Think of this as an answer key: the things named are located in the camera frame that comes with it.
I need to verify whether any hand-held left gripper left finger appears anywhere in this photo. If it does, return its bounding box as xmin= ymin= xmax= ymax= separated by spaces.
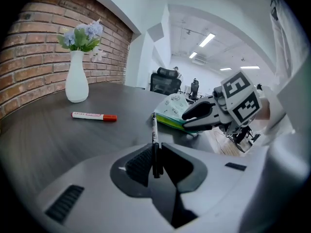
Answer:
xmin=36 ymin=142 xmax=178 ymax=233

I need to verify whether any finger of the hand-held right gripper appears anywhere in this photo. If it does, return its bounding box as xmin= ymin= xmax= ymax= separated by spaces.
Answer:
xmin=182 ymin=115 xmax=222 ymax=132
xmin=181 ymin=96 xmax=217 ymax=121

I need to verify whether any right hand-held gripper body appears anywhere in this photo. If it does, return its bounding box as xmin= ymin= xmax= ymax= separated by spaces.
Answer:
xmin=212 ymin=69 xmax=262 ymax=134

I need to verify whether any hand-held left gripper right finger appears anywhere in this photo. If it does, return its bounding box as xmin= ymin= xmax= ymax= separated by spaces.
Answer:
xmin=160 ymin=142 xmax=270 ymax=233

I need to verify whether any teal pencil pouch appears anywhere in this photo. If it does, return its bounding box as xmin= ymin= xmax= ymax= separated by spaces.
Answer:
xmin=153 ymin=93 xmax=202 ymax=137

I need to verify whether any thin black pen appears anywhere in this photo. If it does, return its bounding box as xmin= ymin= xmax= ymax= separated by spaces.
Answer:
xmin=151 ymin=112 xmax=164 ymax=179

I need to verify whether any red-capped white marker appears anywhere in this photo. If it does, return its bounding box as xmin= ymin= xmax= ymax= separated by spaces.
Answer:
xmin=70 ymin=112 xmax=118 ymax=122

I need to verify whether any person's right forearm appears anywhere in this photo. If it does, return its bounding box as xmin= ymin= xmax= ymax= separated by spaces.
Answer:
xmin=254 ymin=85 xmax=287 ymax=133

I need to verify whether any small black office chair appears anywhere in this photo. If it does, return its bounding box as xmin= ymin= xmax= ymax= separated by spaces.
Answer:
xmin=189 ymin=78 xmax=200 ymax=100

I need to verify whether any black mesh office chair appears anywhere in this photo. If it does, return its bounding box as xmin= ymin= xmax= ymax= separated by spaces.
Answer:
xmin=150 ymin=67 xmax=182 ymax=96

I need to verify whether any white ceramic vase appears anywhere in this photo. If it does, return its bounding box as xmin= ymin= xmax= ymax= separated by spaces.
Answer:
xmin=65 ymin=50 xmax=89 ymax=103

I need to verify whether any blue artificial flower bouquet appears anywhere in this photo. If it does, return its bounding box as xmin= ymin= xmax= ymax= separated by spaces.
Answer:
xmin=56 ymin=18 xmax=107 ymax=63

